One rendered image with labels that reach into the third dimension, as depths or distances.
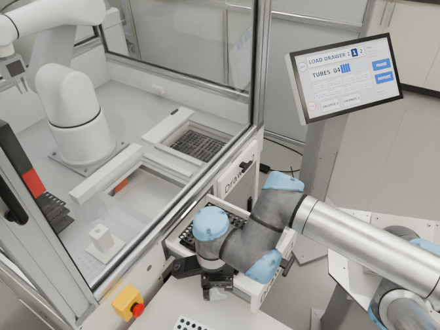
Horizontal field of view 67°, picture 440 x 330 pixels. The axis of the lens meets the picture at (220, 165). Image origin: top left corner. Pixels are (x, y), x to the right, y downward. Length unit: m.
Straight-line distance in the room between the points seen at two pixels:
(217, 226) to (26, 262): 0.37
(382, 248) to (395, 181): 2.17
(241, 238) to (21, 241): 0.41
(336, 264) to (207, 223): 0.67
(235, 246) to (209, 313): 0.48
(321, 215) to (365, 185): 2.04
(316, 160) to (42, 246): 1.44
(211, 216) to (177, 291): 0.52
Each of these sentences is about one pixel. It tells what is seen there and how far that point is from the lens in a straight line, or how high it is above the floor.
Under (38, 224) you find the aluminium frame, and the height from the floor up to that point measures 1.31.
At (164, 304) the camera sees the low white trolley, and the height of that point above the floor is 0.76.
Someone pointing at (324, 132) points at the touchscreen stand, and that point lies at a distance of 1.74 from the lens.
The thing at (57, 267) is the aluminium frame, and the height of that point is 1.18.
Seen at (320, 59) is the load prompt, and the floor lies 1.16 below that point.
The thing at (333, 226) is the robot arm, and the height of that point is 1.31.
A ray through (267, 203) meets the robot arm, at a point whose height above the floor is 1.30.
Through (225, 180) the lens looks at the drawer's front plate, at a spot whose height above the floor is 0.91.
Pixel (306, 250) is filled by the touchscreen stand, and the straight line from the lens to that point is 2.15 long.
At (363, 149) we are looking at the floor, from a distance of 2.99.
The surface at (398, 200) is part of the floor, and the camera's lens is 2.66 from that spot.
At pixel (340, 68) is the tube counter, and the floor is 1.11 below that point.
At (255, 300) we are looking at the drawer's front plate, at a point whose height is 0.91.
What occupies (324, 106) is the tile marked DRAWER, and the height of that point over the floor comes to 1.00.
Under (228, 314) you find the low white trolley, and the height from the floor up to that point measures 0.76.
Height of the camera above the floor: 1.80
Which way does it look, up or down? 43 degrees down
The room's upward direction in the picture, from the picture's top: 3 degrees counter-clockwise
